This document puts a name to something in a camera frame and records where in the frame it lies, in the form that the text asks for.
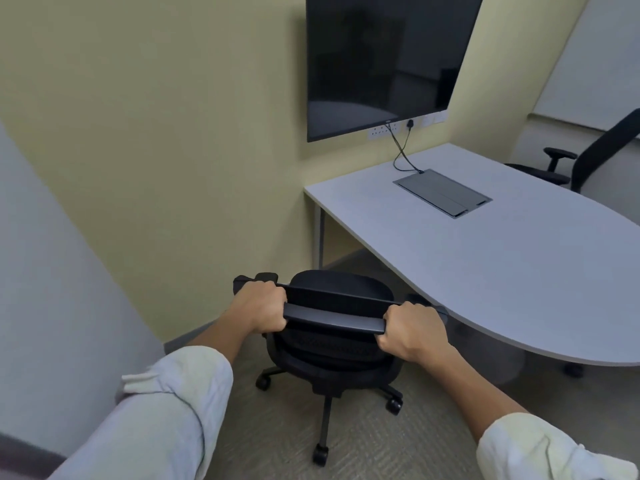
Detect person's right hand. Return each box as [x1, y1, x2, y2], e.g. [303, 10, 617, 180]
[375, 301, 451, 365]

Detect person's left white sleeve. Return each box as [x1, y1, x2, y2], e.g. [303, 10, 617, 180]
[47, 345, 235, 480]

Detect white roller blind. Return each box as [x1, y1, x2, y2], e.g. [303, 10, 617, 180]
[531, 0, 640, 139]

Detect black wall-mounted television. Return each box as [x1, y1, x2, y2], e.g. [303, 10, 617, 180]
[305, 0, 485, 143]

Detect person's left hand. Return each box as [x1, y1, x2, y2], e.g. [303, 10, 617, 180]
[225, 281, 289, 337]

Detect black power cable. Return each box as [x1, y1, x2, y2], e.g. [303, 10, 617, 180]
[392, 119, 425, 175]
[383, 123, 425, 175]

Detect white oval meeting table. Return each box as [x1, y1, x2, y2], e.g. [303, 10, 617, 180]
[303, 142, 640, 368]

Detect long white socket plate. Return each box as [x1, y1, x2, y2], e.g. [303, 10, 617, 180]
[367, 122, 402, 141]

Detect person's left forearm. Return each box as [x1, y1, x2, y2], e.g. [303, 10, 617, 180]
[187, 307, 256, 381]

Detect grey table cable box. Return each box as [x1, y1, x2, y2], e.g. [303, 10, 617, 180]
[393, 168, 493, 219]

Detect person's right forearm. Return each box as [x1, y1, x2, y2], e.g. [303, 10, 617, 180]
[422, 342, 531, 443]

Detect person's right white sleeve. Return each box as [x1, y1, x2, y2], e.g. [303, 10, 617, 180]
[475, 412, 639, 480]

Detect person's white sleeve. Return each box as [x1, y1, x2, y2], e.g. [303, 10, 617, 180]
[47, 345, 235, 480]
[475, 412, 639, 480]

